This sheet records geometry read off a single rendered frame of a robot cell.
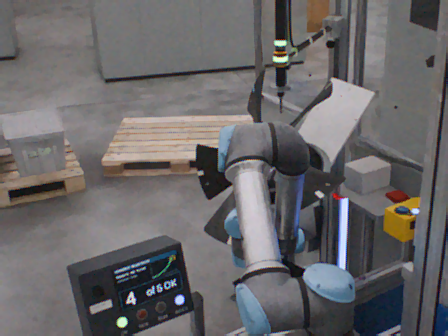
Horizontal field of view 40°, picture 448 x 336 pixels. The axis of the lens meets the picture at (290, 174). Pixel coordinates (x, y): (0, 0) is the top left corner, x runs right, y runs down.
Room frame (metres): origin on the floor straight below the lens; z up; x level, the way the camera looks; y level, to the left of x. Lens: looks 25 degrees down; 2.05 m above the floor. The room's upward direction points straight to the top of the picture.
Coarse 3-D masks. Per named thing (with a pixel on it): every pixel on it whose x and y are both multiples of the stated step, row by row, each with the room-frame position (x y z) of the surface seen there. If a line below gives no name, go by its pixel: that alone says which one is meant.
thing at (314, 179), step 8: (312, 168) 1.90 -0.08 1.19; (312, 176) 1.84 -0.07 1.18; (320, 176) 1.84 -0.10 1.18; (328, 176) 1.83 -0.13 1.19; (336, 176) 1.83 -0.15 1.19; (304, 184) 1.80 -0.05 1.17; (312, 184) 1.79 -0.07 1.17; (320, 184) 1.79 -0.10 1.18; (336, 184) 1.78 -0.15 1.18; (304, 192) 1.76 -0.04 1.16; (312, 192) 1.76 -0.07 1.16; (328, 192) 1.75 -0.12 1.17; (304, 200) 1.73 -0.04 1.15; (312, 200) 1.72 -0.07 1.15; (304, 208) 1.70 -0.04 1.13
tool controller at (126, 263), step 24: (168, 240) 1.32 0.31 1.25; (72, 264) 1.23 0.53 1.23; (96, 264) 1.21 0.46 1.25; (120, 264) 1.21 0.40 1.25; (144, 264) 1.23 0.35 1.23; (168, 264) 1.26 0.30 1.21; (72, 288) 1.21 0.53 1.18; (96, 288) 1.15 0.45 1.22; (120, 288) 1.19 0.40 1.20; (144, 288) 1.21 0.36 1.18; (168, 288) 1.24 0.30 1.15; (96, 312) 1.14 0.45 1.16; (120, 312) 1.17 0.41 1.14; (168, 312) 1.22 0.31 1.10
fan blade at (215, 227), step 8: (232, 192) 1.93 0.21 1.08; (232, 200) 1.91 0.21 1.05; (224, 208) 1.90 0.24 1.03; (232, 208) 1.89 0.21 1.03; (216, 216) 1.88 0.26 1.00; (224, 216) 1.88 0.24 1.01; (208, 224) 1.88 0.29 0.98; (216, 224) 1.87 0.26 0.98; (208, 232) 1.86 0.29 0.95; (216, 232) 1.85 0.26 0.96; (224, 232) 1.84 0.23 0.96; (224, 240) 1.82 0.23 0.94
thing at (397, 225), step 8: (408, 200) 1.88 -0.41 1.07; (416, 200) 1.88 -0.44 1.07; (392, 208) 1.82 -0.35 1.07; (408, 208) 1.82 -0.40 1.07; (416, 208) 1.82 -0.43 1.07; (384, 216) 1.82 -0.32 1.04; (392, 216) 1.79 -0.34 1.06; (400, 216) 1.76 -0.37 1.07; (408, 216) 1.76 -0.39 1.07; (384, 224) 1.81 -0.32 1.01; (392, 224) 1.78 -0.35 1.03; (400, 224) 1.76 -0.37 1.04; (408, 224) 1.75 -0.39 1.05; (392, 232) 1.78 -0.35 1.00; (400, 232) 1.75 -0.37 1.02; (408, 232) 1.75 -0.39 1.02; (408, 240) 1.75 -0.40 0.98
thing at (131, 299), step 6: (132, 288) 1.20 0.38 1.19; (138, 288) 1.21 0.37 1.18; (120, 294) 1.18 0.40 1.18; (126, 294) 1.19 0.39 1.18; (132, 294) 1.19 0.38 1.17; (138, 294) 1.20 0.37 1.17; (120, 300) 1.18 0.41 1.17; (126, 300) 1.18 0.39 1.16; (132, 300) 1.19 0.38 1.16; (138, 300) 1.20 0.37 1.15; (126, 306) 1.18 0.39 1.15; (132, 306) 1.19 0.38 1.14
